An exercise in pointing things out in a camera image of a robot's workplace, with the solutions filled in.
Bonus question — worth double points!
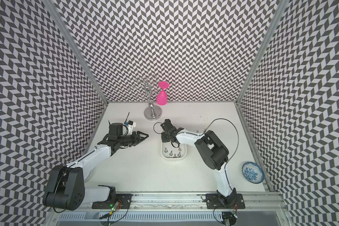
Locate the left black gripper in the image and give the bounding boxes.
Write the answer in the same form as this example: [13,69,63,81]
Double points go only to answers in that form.
[118,130,149,147]

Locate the aluminium front rail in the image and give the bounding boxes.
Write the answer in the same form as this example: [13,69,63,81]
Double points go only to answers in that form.
[49,191,289,212]

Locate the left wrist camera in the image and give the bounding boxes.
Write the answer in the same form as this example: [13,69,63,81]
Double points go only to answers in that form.
[125,121,136,130]

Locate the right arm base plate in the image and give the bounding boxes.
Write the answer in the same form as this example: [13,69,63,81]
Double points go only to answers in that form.
[204,193,245,210]

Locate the blue patterned bowl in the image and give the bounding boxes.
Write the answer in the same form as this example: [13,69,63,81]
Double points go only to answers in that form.
[242,162,265,184]

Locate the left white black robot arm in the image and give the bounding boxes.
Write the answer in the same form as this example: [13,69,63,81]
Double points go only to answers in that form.
[42,123,149,213]

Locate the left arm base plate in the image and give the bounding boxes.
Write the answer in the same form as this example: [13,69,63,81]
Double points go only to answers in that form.
[91,193,133,210]

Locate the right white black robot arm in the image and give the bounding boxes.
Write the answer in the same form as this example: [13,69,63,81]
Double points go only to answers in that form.
[160,119,237,202]

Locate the white rectangular storage tray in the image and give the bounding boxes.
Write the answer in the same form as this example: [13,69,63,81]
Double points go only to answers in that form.
[161,140,187,160]

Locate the pink plastic wine glass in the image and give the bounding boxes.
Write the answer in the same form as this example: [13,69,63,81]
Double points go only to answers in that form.
[156,81,169,105]

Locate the chrome glass holder stand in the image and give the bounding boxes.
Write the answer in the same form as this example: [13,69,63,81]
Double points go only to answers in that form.
[129,77,163,121]

